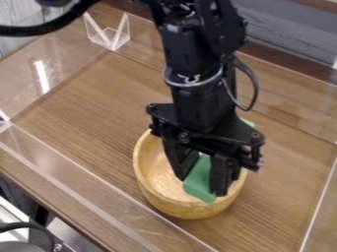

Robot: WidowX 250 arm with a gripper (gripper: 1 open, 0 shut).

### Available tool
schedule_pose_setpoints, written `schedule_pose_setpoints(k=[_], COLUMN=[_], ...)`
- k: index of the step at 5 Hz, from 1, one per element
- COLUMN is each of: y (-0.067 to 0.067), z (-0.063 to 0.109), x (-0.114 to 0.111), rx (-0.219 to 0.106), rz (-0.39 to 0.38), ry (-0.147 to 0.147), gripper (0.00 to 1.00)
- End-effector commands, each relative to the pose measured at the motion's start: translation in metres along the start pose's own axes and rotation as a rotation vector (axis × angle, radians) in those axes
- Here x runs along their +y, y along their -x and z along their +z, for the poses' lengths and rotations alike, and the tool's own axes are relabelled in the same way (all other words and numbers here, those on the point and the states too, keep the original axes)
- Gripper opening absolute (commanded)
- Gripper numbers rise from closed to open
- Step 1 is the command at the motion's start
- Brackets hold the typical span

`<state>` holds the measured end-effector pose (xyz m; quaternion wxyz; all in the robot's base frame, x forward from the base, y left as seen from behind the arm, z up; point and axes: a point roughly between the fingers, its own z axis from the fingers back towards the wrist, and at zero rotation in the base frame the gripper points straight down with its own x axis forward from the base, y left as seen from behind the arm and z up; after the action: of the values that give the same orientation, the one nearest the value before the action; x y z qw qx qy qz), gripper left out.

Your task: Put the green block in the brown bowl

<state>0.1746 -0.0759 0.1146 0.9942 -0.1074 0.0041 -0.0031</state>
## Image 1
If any clear acrylic tray enclosure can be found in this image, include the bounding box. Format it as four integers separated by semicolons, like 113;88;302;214
0;11;337;252

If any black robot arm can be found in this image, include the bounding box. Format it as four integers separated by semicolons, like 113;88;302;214
141;0;264;196

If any thick black cable loop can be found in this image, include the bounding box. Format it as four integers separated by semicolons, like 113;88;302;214
0;0;100;37

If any green rectangular block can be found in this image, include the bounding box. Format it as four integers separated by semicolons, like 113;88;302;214
181;117;256;205

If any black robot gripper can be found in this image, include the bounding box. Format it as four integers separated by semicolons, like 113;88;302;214
145;66;264;197

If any brown wooden bowl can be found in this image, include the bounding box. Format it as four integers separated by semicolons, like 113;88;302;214
132;131;247;220

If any black metal table frame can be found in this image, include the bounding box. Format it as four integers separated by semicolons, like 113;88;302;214
0;175;104;252

